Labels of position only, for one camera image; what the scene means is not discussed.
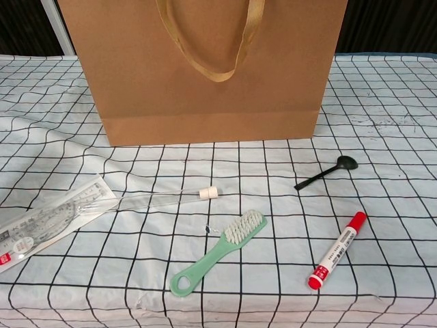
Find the white partition post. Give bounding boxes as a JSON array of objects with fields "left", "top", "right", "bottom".
[{"left": 42, "top": 0, "right": 76, "bottom": 56}]

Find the green scrubbing brush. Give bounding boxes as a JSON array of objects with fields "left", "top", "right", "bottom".
[{"left": 169, "top": 209, "right": 268, "bottom": 298}]

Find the black plastic spoon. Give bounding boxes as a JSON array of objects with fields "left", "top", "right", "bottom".
[{"left": 294, "top": 155, "right": 358, "bottom": 191}]

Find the packaged clear ruler set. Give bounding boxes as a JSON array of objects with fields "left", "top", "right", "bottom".
[{"left": 0, "top": 173, "right": 119, "bottom": 273}]

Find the glass tube with white stopper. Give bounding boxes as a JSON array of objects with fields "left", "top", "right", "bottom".
[{"left": 117, "top": 185, "right": 220, "bottom": 210}]

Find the brown paper bag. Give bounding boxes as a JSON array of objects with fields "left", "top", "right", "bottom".
[{"left": 57, "top": 0, "right": 351, "bottom": 148}]

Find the white black checkered tablecloth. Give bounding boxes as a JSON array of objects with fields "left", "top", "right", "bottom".
[{"left": 0, "top": 51, "right": 437, "bottom": 328}]

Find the red whiteboard marker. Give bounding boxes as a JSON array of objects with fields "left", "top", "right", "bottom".
[{"left": 307, "top": 210, "right": 368, "bottom": 290}]

